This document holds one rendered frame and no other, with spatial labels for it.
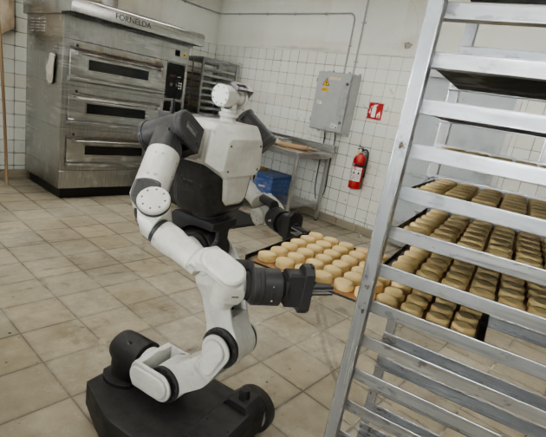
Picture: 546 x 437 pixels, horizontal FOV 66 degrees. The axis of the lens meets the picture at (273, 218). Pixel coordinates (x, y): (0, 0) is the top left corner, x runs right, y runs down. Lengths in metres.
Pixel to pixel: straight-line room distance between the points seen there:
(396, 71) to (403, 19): 0.55
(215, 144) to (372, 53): 4.29
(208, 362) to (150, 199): 0.69
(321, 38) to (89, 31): 2.74
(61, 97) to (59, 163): 0.67
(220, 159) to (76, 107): 3.77
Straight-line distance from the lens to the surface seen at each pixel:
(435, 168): 1.35
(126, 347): 1.87
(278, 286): 0.97
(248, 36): 6.77
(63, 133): 4.97
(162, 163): 1.12
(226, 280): 0.93
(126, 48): 5.21
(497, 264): 0.94
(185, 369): 1.68
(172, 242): 1.00
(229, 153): 1.29
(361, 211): 5.33
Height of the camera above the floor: 1.37
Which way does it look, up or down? 15 degrees down
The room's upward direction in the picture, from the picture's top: 10 degrees clockwise
